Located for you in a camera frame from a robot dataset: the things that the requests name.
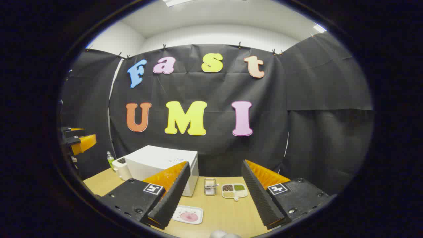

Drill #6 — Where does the metal wire basket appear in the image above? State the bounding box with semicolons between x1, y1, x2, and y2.
204;178;217;196

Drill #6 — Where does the white divided grain dish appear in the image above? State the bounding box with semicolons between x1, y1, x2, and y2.
221;183;248;201

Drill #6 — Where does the white toaster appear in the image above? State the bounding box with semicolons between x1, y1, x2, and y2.
112;156;133;181

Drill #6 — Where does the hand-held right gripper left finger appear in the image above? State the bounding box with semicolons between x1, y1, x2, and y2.
96;161;191;230

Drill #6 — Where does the white microwave oven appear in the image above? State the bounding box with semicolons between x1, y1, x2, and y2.
124;145;199;197

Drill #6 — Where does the white square plate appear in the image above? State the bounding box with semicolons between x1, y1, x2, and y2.
172;205;204;225

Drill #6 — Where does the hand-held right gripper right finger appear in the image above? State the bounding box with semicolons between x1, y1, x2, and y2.
241;160;337;230

